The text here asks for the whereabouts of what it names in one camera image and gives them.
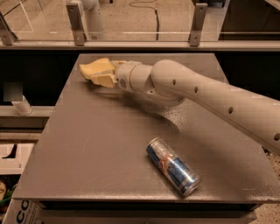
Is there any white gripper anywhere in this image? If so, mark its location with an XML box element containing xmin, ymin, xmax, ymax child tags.
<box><xmin>88</xmin><ymin>60</ymin><xmax>141</xmax><ymax>92</ymax></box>

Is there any yellow sponge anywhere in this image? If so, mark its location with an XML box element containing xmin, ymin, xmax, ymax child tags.
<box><xmin>79</xmin><ymin>58</ymin><xmax>115</xmax><ymax>80</ymax></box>

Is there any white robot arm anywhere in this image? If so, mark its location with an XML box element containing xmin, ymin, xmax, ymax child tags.
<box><xmin>80</xmin><ymin>58</ymin><xmax>280</xmax><ymax>154</ymax></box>

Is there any white pipe behind glass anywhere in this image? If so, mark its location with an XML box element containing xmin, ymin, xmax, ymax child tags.
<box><xmin>81</xmin><ymin>0</ymin><xmax>105</xmax><ymax>40</ymax></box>

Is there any white pump dispenser bottle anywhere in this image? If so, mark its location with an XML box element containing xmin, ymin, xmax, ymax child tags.
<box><xmin>12</xmin><ymin>96</ymin><xmax>32</xmax><ymax>116</ymax></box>

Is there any blue silver drink can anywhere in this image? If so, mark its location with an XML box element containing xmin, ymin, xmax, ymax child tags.
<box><xmin>146</xmin><ymin>137</ymin><xmax>200</xmax><ymax>196</ymax></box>

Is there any white cardboard box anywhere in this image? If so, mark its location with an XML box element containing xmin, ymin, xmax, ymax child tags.
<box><xmin>2</xmin><ymin>199</ymin><xmax>45</xmax><ymax>224</ymax></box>

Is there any left metal railing bracket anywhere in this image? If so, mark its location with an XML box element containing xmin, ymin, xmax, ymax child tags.
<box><xmin>66</xmin><ymin>0</ymin><xmax>86</xmax><ymax>46</ymax></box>

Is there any metal railing bracket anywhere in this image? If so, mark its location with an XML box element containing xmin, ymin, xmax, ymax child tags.
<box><xmin>66</xmin><ymin>0</ymin><xmax>86</xmax><ymax>46</ymax></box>
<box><xmin>189</xmin><ymin>3</ymin><xmax>207</xmax><ymax>47</ymax></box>

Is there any black floor cable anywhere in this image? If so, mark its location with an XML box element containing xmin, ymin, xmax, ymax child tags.
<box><xmin>129</xmin><ymin>0</ymin><xmax>161</xmax><ymax>41</ymax></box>

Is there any right metal railing bracket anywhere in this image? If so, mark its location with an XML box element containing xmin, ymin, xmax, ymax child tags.
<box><xmin>189</xmin><ymin>3</ymin><xmax>207</xmax><ymax>47</ymax></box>

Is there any far left metal bracket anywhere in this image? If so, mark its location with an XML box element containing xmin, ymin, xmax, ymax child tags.
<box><xmin>0</xmin><ymin>12</ymin><xmax>15</xmax><ymax>46</ymax></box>

